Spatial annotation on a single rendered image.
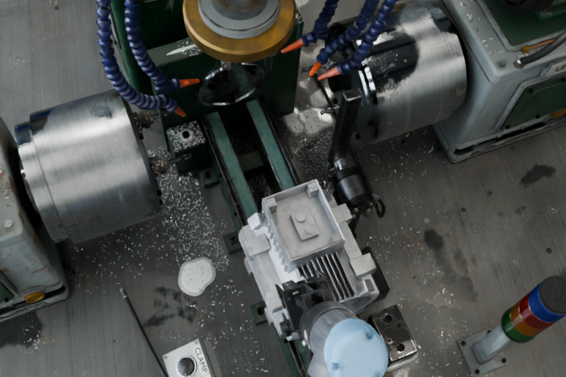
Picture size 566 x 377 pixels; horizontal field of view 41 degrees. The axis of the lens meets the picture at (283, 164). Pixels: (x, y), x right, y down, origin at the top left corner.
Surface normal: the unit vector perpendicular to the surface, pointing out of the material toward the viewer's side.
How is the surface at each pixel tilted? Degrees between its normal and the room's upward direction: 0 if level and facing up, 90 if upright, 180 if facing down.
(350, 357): 30
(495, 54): 0
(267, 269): 0
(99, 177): 35
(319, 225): 0
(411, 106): 62
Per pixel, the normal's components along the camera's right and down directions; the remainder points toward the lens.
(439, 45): 0.14, -0.17
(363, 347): 0.22, 0.06
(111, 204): 0.34, 0.55
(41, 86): 0.04, -0.44
